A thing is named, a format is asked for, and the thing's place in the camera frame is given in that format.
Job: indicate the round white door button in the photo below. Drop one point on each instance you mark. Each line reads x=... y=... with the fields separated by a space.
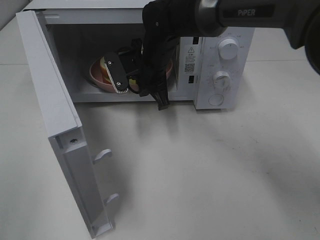
x=216 y=100

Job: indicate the white microwave door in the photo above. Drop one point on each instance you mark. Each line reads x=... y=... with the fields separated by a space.
x=63 y=125

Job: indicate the pink round plate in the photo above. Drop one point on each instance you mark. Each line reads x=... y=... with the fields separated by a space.
x=97 y=78

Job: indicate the white warning label sticker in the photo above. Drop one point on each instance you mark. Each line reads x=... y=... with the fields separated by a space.
x=190 y=59

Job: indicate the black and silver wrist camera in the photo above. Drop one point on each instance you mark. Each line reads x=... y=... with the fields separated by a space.
x=116 y=72

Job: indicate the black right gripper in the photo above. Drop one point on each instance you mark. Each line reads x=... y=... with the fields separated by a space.
x=133 y=63

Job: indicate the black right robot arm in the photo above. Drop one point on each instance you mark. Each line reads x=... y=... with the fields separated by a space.
x=170 y=25

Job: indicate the white microwave oven body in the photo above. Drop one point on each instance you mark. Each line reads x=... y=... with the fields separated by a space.
x=65 y=40

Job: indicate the white round knob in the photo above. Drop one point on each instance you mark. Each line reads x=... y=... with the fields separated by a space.
x=228 y=48
x=221 y=80

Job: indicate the white bread sandwich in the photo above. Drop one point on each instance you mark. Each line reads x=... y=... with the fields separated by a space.
x=104 y=72

